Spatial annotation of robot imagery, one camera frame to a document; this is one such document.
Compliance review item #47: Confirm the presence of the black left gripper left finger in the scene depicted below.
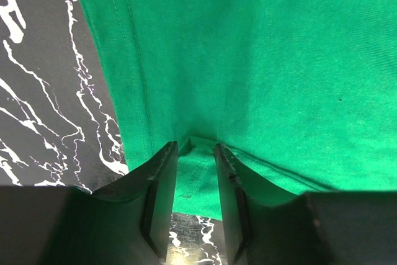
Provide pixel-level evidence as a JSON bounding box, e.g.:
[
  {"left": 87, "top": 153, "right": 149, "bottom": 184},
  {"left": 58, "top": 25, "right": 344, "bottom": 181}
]
[{"left": 1, "top": 141, "right": 178, "bottom": 264}]

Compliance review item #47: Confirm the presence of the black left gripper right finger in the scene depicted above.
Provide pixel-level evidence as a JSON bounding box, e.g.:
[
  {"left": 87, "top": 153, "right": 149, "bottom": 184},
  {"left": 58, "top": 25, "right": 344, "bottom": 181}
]
[{"left": 214, "top": 144, "right": 396, "bottom": 264}]

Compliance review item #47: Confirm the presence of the green t-shirt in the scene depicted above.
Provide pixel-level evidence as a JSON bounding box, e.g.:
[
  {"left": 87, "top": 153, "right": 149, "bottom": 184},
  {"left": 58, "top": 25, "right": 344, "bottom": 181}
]
[{"left": 79, "top": 0, "right": 396, "bottom": 219}]

